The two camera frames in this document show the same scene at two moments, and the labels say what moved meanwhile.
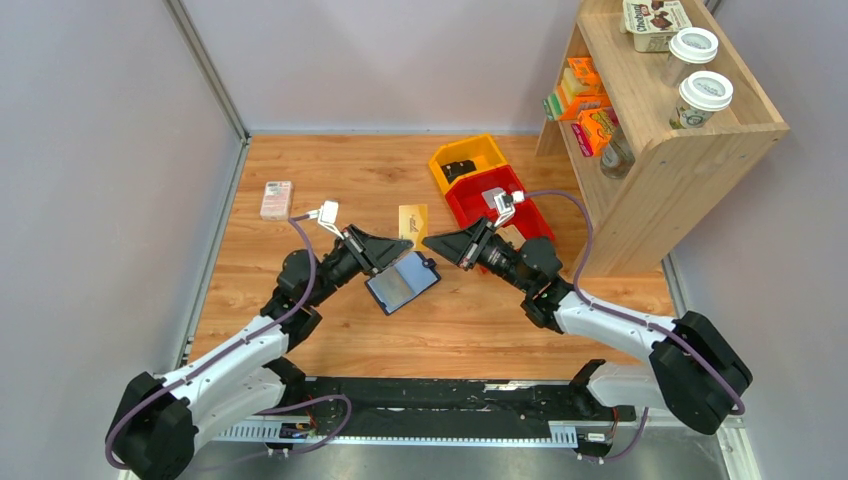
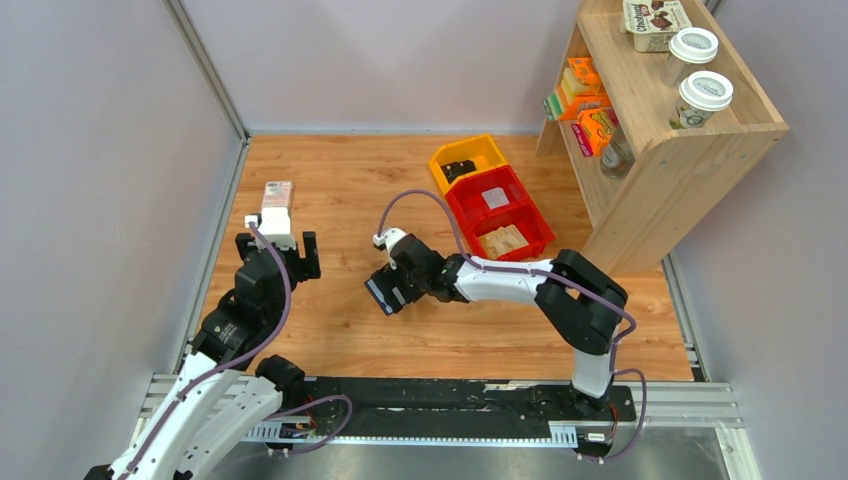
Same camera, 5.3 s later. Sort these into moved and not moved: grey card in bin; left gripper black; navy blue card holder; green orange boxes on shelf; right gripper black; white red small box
Moved: right gripper black; left gripper black
Not moved: navy blue card holder; white red small box; grey card in bin; green orange boxes on shelf
